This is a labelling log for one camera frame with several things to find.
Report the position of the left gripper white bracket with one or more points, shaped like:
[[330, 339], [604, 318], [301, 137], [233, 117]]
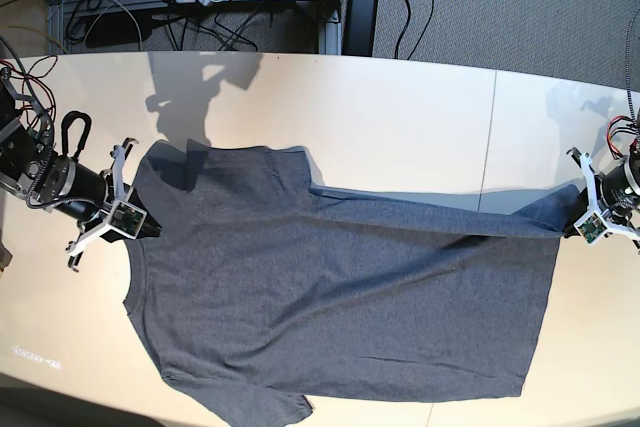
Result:
[[614, 196]]

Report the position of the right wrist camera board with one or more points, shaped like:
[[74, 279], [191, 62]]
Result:
[[127, 219]]

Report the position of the aluminium table frame post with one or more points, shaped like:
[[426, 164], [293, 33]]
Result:
[[329, 26]]

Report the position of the black power adapter brick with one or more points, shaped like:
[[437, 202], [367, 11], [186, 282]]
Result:
[[359, 29]]

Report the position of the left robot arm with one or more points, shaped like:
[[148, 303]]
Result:
[[619, 124]]

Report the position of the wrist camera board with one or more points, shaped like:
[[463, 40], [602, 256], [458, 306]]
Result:
[[127, 219], [591, 227]]

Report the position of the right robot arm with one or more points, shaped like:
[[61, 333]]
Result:
[[40, 165]]

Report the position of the blue-grey T-shirt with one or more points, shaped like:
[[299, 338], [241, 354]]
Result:
[[262, 290]]

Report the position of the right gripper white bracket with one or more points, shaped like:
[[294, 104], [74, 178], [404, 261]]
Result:
[[116, 190]]

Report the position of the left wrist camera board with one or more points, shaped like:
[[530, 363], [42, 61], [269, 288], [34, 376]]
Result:
[[591, 227]]

